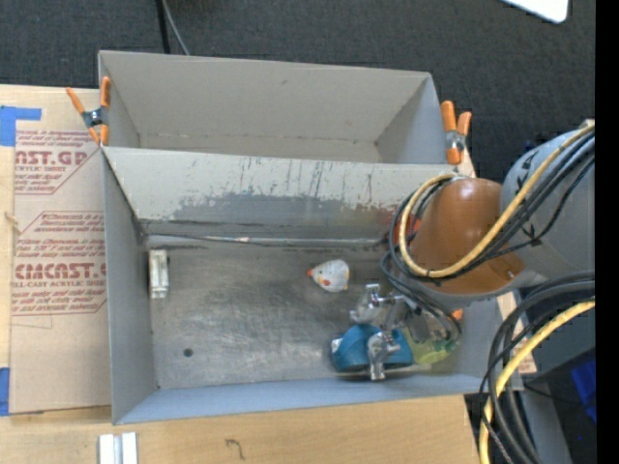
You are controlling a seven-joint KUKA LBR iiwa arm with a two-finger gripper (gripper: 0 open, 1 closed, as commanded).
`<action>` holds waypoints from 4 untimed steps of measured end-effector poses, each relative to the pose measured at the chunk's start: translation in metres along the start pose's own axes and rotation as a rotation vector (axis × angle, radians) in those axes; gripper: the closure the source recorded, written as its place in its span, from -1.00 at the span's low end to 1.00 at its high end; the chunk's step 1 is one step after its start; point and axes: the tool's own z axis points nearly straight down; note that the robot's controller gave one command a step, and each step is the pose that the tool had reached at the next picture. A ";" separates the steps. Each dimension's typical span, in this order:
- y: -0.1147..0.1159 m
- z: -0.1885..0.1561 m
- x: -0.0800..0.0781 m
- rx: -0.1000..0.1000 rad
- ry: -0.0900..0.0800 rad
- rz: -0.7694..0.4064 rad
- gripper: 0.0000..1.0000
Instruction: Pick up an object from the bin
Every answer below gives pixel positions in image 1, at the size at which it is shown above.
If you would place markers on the grey metal bin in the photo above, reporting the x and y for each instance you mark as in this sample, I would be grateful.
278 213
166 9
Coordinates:
251 317

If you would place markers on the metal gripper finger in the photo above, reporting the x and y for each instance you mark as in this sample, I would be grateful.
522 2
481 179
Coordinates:
379 346
371 295

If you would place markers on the white toy chicken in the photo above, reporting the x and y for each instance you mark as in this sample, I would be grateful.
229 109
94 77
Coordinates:
333 274

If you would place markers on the blue plastic toy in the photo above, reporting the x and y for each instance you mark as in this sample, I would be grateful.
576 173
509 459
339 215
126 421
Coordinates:
353 351

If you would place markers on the brown cardboard board red print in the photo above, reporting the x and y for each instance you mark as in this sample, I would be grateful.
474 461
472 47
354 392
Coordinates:
58 336

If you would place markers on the white plastic block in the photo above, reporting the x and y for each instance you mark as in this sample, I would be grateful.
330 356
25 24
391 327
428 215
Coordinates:
158 273

